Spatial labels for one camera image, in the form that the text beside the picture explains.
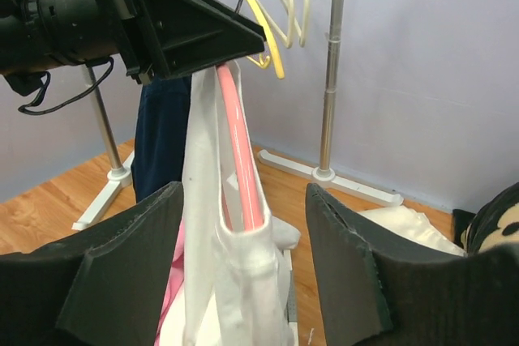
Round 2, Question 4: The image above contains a metal clothes rack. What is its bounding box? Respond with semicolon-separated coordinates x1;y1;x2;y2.
72;0;404;231

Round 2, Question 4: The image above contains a yellow hanger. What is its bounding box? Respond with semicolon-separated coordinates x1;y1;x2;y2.
244;0;285;79

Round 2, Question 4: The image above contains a pink white hanger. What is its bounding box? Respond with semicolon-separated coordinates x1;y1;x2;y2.
217;63;264;231

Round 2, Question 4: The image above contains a wooden hanger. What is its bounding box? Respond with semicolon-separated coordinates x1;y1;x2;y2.
256;0;295;49

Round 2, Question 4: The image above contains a white plastic basket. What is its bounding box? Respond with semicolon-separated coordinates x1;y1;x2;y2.
283;250;299;346

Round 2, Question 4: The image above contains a navy blue t shirt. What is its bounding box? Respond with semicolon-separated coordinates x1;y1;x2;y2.
131;76;191;202

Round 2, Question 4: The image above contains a white t shirt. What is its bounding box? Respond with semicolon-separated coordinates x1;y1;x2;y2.
159;62;300;345

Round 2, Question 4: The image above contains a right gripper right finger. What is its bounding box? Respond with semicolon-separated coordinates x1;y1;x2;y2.
305;184;518;345

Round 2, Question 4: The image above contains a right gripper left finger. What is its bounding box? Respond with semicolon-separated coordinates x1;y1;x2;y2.
1;182;183;345

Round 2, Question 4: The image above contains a pink t shirt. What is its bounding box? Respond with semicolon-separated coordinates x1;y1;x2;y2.
154;220;185;345

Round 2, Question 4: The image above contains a black floral blanket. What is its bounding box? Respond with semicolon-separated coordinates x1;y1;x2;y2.
453;183;518;255

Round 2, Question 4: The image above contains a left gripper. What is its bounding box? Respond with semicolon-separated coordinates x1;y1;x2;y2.
96;0;266;84

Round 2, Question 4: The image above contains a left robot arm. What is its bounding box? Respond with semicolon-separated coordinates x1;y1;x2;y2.
1;0;266;116

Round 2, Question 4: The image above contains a folded cream cloth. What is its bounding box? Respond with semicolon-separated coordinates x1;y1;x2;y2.
359;205;466;257

